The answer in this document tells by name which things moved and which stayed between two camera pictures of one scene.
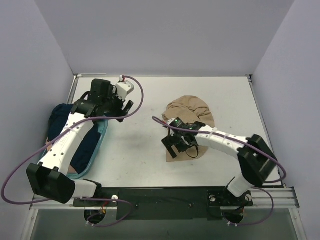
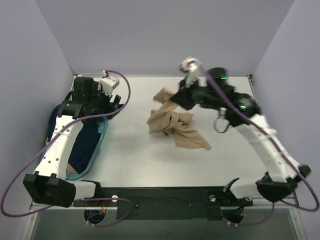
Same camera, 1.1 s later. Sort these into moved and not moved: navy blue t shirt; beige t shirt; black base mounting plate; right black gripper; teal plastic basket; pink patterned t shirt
Moved: beige t shirt; right black gripper
Not moved: navy blue t shirt; teal plastic basket; black base mounting plate; pink patterned t shirt
